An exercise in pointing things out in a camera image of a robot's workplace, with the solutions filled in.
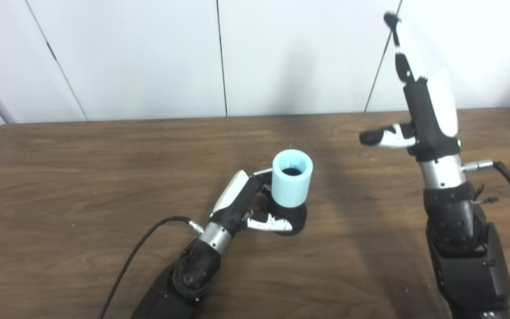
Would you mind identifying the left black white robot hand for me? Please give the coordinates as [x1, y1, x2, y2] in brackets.
[209, 167, 294, 242]

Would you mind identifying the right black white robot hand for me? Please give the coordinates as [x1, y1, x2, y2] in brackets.
[359, 12, 463, 162]

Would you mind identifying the light-blue hose piece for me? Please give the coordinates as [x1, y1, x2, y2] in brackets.
[271, 149, 314, 208]

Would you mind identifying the black flared nozzle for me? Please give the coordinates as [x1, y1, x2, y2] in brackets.
[262, 167, 308, 236]

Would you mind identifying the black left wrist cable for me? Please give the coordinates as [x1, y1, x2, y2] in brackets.
[99, 216, 205, 319]

